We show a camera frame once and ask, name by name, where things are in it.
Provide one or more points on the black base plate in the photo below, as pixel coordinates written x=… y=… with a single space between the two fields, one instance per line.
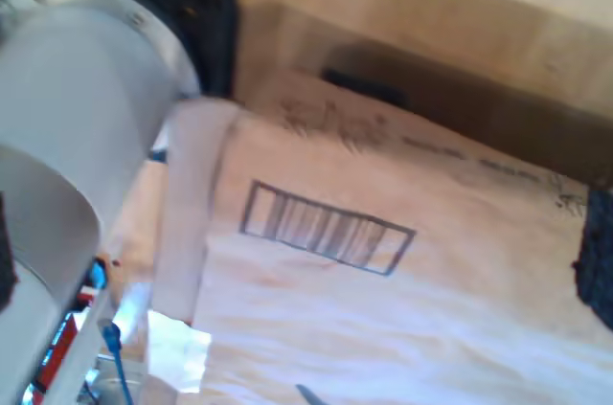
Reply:
x=215 y=41

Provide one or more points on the brown paper mailer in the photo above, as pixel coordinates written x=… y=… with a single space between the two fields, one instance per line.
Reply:
x=383 y=328

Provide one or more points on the red plastic box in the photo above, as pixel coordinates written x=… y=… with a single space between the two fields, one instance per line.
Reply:
x=62 y=343

